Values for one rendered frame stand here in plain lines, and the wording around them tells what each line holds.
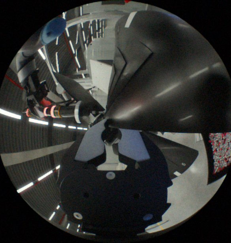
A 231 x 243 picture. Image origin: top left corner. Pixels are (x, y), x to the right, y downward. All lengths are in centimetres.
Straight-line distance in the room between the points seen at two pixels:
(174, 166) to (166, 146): 8
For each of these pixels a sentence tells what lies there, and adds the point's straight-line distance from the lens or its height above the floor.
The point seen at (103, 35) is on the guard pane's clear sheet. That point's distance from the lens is 85.
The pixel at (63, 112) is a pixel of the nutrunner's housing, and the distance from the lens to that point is 28.
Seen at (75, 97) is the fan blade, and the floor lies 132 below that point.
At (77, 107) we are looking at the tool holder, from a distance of 23.
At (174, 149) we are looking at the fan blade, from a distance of 27.
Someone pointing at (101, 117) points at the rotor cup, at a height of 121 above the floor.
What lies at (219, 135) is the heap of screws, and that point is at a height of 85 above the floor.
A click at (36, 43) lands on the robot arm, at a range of 21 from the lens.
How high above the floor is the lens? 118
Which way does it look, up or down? 5 degrees down
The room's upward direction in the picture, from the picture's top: 87 degrees counter-clockwise
